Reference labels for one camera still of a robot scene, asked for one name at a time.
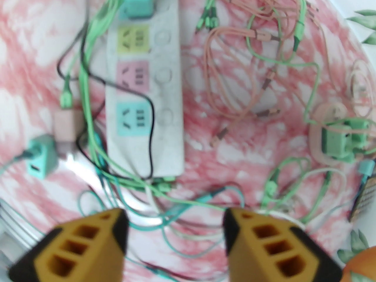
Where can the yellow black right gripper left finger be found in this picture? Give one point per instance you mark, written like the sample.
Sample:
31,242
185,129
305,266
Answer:
88,254

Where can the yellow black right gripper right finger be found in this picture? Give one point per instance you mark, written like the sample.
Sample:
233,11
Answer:
264,257

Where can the green plug adapter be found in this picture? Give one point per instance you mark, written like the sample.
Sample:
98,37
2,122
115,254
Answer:
359,128
335,142

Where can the teal plug adapter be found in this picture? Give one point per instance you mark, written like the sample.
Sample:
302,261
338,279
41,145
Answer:
42,157
138,4

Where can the round pink socket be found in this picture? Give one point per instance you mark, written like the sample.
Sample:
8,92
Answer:
315,145

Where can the pink plug adapter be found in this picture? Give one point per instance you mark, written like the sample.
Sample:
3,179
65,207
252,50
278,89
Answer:
67,128

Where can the gold black calculator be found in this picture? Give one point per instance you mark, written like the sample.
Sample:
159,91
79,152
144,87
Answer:
367,198

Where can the white power strip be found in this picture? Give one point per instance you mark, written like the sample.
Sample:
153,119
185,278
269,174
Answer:
170,113

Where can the aluminium frame rail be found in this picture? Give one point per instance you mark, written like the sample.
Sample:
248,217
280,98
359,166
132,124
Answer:
11,225

